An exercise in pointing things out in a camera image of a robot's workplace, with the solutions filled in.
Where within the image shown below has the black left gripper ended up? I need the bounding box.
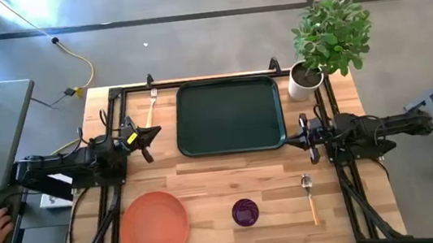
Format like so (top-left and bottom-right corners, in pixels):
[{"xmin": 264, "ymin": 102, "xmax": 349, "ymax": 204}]
[{"xmin": 111, "ymin": 111, "xmax": 167, "ymax": 168}]

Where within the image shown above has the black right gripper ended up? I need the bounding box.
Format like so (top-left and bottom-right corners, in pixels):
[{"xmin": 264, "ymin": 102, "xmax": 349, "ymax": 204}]
[{"xmin": 280, "ymin": 110, "xmax": 331, "ymax": 168}]

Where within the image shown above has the wooden-handled metal spoon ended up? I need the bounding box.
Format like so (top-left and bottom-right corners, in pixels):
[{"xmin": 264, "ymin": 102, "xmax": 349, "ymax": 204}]
[{"xmin": 300, "ymin": 172, "xmax": 321, "ymax": 228}]

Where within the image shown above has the dark green plastic tray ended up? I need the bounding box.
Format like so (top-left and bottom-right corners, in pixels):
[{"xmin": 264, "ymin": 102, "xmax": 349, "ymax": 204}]
[{"xmin": 170, "ymin": 71, "xmax": 289, "ymax": 161}]

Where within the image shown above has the orange plastic plate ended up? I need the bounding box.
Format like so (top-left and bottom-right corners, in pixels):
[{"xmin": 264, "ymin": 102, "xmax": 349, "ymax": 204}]
[{"xmin": 115, "ymin": 187, "xmax": 193, "ymax": 243}]

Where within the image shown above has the small purple bowl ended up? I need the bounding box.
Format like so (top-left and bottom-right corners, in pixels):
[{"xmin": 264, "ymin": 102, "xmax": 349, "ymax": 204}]
[{"xmin": 230, "ymin": 196, "xmax": 262, "ymax": 229}]

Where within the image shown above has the green plant in white pot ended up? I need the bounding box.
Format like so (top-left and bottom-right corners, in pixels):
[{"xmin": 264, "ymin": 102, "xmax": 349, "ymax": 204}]
[{"xmin": 277, "ymin": 0, "xmax": 381, "ymax": 103}]

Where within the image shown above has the white paper sheet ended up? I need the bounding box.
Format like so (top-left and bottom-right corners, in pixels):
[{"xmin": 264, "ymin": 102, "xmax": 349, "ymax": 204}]
[{"xmin": 36, "ymin": 172, "xmax": 75, "ymax": 212}]

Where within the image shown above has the wooden-handled metal fork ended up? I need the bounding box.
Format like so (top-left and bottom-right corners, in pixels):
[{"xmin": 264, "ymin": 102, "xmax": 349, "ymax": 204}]
[{"xmin": 140, "ymin": 87, "xmax": 162, "ymax": 129}]

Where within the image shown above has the yellow cable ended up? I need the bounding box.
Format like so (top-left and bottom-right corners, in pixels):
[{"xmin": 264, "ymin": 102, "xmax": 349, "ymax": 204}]
[
  {"xmin": 0, "ymin": 0, "xmax": 98, "ymax": 106},
  {"xmin": 49, "ymin": 137, "xmax": 83, "ymax": 156}
]

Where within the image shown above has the black plug adapter with cable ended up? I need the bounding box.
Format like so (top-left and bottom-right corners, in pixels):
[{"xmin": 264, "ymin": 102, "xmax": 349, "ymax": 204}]
[{"xmin": 29, "ymin": 86, "xmax": 78, "ymax": 112}]

